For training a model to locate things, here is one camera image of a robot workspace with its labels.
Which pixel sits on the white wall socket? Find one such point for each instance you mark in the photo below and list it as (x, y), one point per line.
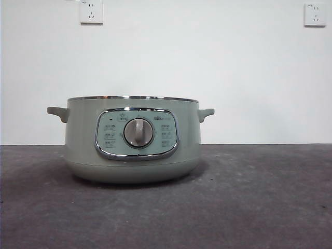
(315, 15)
(91, 12)

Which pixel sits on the pale green electric cooking pot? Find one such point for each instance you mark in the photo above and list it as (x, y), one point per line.
(83, 135)

